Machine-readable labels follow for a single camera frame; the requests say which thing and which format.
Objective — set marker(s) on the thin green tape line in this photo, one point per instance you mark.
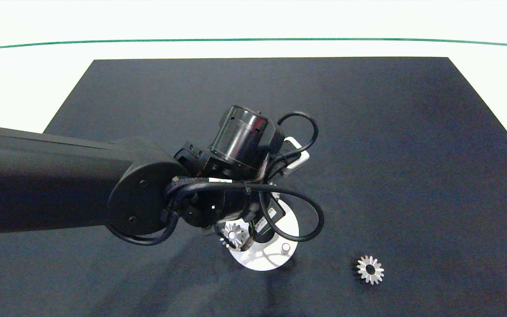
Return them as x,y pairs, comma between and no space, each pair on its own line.
253,40

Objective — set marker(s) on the dark rectangular work mat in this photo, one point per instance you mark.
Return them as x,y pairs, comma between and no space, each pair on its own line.
412,154

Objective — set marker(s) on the round white pinned plate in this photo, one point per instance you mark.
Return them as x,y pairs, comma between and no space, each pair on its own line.
262,262

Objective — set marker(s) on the small steel spur gear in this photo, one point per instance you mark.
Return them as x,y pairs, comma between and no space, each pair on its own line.
363,267
229,232

